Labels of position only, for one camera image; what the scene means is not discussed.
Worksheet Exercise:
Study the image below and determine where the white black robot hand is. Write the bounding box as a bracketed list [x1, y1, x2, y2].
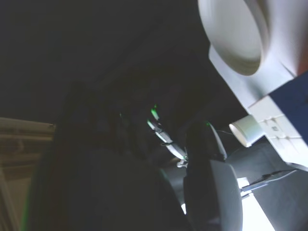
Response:
[24, 80, 244, 231]

